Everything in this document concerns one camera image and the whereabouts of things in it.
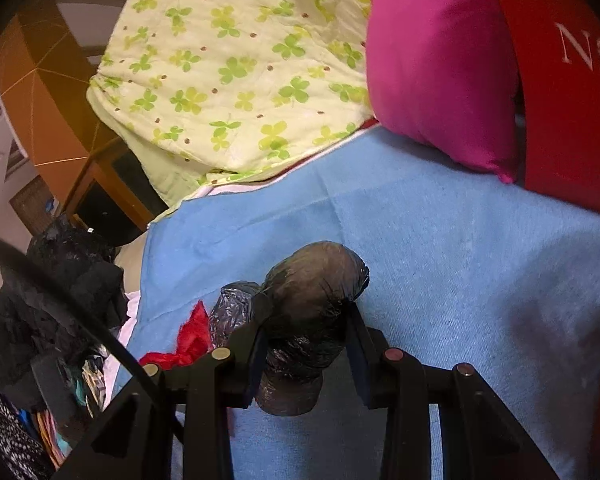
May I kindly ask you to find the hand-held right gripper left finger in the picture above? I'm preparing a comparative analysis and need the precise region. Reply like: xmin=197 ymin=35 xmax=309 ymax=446
xmin=55 ymin=310 xmax=271 ymax=480

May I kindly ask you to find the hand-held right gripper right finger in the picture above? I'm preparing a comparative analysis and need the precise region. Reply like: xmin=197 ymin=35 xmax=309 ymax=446
xmin=344 ymin=300 xmax=561 ymax=480

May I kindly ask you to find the red wrapper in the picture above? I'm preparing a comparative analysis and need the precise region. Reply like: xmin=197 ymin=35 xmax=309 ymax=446
xmin=139 ymin=300 xmax=216 ymax=368

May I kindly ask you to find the large black plastic bag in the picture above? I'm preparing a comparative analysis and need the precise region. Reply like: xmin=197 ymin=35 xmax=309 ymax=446
xmin=254 ymin=241 xmax=371 ymax=417

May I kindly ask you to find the small crumpled black plastic bag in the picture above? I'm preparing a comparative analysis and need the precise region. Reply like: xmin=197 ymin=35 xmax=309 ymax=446
xmin=207 ymin=281 xmax=273 ymax=348

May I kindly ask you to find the blue blanket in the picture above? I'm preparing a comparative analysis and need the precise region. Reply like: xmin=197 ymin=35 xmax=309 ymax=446
xmin=112 ymin=125 xmax=600 ymax=480

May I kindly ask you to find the striped colourful cloth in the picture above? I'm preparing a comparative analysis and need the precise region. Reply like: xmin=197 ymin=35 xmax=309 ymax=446
xmin=30 ymin=355 xmax=111 ymax=468

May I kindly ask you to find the black cloth pile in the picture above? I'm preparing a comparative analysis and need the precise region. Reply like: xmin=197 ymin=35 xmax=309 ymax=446
xmin=0 ymin=215 xmax=128 ymax=411

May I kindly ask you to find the black white speckled cloth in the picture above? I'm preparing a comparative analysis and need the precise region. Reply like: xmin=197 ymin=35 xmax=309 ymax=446
xmin=0 ymin=370 xmax=56 ymax=480

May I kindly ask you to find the brown cardboard box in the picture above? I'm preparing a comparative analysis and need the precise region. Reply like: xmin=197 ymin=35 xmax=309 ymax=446
xmin=9 ymin=175 xmax=63 ymax=236

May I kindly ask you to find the green clover print quilt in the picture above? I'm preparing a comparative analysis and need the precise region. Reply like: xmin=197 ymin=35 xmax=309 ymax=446
xmin=87 ymin=0 xmax=416 ymax=211

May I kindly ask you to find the pink pillow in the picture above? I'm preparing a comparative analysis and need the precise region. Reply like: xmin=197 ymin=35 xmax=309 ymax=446
xmin=366 ymin=0 xmax=526 ymax=184

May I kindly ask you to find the red printed bag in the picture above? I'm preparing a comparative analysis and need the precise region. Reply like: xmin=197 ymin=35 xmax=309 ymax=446
xmin=480 ymin=0 xmax=600 ymax=221

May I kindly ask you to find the orange wooden cabinet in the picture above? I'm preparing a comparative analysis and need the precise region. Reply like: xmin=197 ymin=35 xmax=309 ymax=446
xmin=0 ymin=0 xmax=168 ymax=246

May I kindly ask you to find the black cable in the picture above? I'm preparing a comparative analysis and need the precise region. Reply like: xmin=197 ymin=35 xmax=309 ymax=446
xmin=0 ymin=230 xmax=186 ymax=441

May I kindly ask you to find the framed wall picture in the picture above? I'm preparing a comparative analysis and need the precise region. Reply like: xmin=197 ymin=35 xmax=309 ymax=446
xmin=2 ymin=137 xmax=31 ymax=181

